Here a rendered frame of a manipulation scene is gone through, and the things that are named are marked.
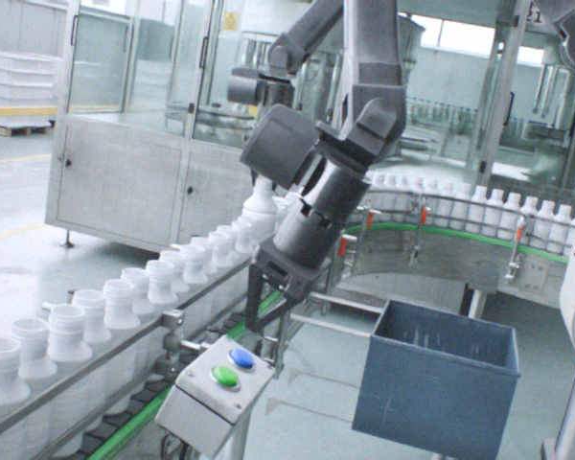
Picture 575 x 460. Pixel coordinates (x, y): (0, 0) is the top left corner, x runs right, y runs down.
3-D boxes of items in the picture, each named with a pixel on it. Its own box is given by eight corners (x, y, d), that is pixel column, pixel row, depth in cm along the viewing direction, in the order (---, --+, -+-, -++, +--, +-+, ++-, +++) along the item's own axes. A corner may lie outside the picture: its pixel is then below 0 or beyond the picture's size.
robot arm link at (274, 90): (292, 80, 138) (300, 81, 143) (258, 74, 139) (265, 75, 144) (287, 117, 139) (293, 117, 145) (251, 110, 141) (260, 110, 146)
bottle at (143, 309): (145, 381, 103) (160, 268, 99) (142, 401, 97) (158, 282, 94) (102, 376, 102) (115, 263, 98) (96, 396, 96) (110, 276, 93)
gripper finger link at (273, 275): (217, 317, 78) (260, 244, 75) (238, 301, 85) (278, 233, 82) (270, 354, 77) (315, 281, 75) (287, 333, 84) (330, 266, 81)
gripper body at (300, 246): (246, 260, 73) (284, 196, 71) (275, 242, 83) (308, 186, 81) (302, 296, 73) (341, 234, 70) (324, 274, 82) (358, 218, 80)
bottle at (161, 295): (172, 383, 104) (188, 271, 100) (129, 384, 101) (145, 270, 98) (160, 365, 109) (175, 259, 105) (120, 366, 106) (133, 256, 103)
